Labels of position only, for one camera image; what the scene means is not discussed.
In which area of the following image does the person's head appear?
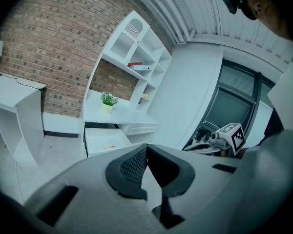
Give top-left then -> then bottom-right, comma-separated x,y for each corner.
236,0 -> 293,42

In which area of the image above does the white binder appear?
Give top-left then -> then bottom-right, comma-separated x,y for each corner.
129,64 -> 152,71

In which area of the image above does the white desk with hutch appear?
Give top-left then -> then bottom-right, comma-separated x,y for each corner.
81,10 -> 173,159

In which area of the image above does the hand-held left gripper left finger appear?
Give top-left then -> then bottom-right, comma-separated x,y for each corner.
24,143 -> 171,234

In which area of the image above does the black cable with plug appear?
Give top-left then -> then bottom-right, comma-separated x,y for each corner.
0,73 -> 43,92

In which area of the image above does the potted green flower plant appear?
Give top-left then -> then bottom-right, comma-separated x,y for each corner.
100,91 -> 119,115

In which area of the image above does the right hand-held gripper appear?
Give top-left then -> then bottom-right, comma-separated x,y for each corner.
183,122 -> 246,157

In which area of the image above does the black framed glass window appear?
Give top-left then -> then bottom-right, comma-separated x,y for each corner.
183,58 -> 279,153

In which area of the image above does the white side table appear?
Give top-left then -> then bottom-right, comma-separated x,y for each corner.
0,71 -> 47,167

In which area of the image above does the white hutch cabinet door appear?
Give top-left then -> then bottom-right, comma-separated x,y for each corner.
109,18 -> 151,66

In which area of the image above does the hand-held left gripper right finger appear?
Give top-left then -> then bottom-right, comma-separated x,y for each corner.
146,144 -> 242,230

